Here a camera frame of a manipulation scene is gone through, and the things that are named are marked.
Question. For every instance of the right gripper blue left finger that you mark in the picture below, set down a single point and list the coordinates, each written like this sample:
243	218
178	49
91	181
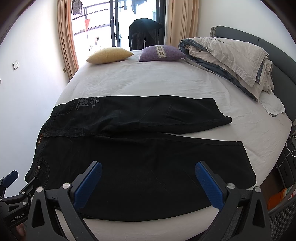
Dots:
85	183

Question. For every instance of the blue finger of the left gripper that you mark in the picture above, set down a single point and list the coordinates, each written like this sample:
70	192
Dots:
9	179

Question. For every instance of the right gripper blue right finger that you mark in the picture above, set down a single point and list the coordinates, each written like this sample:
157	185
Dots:
212	184

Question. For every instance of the black jeans pants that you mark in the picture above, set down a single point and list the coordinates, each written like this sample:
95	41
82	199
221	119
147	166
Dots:
148	159

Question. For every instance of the person's left hand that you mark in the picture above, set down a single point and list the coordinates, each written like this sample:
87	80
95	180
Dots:
21	232

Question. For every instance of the orange white bag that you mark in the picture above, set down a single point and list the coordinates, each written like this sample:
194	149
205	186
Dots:
277	198

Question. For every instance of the dark bedside table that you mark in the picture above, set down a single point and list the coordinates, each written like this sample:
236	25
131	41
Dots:
284	169

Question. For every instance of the white bed sheet mattress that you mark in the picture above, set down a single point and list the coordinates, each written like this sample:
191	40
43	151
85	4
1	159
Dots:
262	135

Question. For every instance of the white flat pillow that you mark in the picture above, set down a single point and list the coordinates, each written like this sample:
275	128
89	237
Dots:
271	103

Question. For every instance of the beige grey folded duvet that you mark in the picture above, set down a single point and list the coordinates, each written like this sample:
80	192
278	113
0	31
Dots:
244	64

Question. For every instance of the yellow pillow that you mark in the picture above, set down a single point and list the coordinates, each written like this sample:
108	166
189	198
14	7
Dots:
109	55

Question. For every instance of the purple patterned pillow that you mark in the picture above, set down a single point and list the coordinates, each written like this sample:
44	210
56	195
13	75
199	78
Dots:
161	53

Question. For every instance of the black garment on rack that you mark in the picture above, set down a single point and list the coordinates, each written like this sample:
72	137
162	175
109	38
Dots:
143	33

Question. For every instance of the left beige curtain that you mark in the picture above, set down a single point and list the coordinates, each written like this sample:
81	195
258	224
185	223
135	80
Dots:
65	33

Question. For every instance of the beige curtain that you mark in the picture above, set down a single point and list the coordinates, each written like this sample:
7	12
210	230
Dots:
181	20
65	33

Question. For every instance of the right beige curtain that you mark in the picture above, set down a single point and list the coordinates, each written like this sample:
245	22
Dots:
181	20

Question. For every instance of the white wall socket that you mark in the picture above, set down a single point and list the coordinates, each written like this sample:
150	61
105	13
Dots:
16	65

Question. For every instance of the black sliding door frame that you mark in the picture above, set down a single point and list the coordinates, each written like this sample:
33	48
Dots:
114	22

